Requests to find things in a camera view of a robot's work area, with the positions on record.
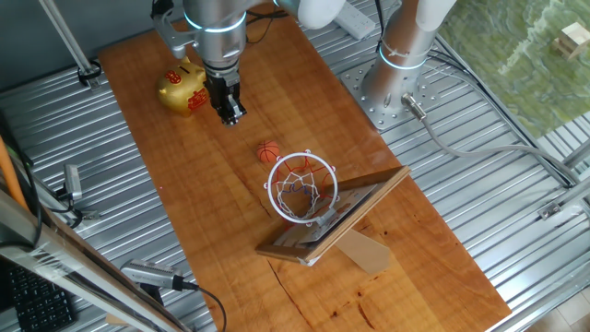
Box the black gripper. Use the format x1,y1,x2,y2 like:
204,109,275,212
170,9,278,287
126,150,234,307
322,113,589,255
203,62,248,126

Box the small orange basketball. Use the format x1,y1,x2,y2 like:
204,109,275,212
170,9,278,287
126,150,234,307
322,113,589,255
256,140,281,164

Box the gold piggy bank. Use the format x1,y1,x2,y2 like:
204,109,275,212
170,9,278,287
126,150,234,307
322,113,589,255
157,55,209,118

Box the white hoop with net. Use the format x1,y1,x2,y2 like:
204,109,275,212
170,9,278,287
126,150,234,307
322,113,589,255
264,148,341,226

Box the large wooden board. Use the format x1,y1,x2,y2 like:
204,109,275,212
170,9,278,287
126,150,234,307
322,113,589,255
98,3,513,332

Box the wooden framed backboard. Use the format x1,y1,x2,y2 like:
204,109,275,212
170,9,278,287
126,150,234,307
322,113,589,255
255,165,412,267

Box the white power strip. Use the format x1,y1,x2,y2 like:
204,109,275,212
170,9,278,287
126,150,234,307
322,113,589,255
332,1,377,41

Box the aluminium pole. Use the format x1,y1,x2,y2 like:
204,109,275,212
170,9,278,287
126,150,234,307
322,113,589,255
38,0,102,89

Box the beige cardboard backboard stand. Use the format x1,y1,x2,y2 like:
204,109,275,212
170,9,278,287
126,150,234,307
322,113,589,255
335,228,393,276

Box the orange pole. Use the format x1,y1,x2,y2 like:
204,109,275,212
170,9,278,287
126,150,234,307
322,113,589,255
0,135,30,211

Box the black keyboard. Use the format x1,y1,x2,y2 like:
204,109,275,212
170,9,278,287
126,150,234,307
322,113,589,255
6,264,77,332

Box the stacked wooden blocks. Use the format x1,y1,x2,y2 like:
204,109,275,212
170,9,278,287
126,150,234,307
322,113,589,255
551,21,590,62

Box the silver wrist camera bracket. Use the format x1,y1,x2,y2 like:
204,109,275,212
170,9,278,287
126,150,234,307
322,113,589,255
150,0,200,60

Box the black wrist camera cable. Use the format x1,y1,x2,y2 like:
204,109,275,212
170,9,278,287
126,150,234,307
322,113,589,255
243,6,290,45

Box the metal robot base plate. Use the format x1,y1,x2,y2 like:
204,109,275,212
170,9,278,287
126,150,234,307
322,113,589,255
339,59,443,132

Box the small silver camera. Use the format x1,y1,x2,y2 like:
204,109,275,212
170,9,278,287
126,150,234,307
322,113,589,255
63,163,84,202

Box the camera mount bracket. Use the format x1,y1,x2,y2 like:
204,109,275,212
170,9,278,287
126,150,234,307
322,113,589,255
68,202,100,230

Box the silver camera with black cable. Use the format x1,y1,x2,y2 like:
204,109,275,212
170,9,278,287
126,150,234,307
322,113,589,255
120,258,228,332

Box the metal frame bar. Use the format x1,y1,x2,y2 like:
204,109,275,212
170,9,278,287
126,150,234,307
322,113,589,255
0,189,191,332

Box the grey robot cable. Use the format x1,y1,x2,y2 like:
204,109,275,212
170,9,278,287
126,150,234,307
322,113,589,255
400,91,580,188

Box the metal corner bracket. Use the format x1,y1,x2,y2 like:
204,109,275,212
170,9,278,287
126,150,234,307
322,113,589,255
537,200,562,220

